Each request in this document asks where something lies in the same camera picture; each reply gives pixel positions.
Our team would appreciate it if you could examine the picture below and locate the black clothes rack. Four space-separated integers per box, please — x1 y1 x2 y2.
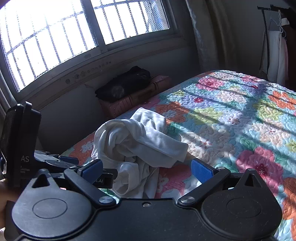
258 5 295 85

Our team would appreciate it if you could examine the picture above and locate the person left hand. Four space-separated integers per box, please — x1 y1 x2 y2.
0 179 20 228

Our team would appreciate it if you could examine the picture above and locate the white hanging garment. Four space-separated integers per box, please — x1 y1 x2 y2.
259 18 290 86

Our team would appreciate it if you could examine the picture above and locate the barred window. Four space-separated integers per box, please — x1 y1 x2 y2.
1 1 177 94

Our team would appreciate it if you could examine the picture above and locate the black bag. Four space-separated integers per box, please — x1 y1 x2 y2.
95 66 151 102

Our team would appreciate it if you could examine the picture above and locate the white long sleeve shirt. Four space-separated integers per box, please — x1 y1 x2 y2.
91 108 188 198

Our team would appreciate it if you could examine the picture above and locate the floral quilted bedspread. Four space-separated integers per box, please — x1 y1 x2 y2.
61 69 296 241

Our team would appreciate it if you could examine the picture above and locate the pink suitcase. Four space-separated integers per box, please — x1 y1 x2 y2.
99 75 172 118

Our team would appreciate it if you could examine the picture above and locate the beige curtain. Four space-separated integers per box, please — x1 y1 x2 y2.
186 1 237 72

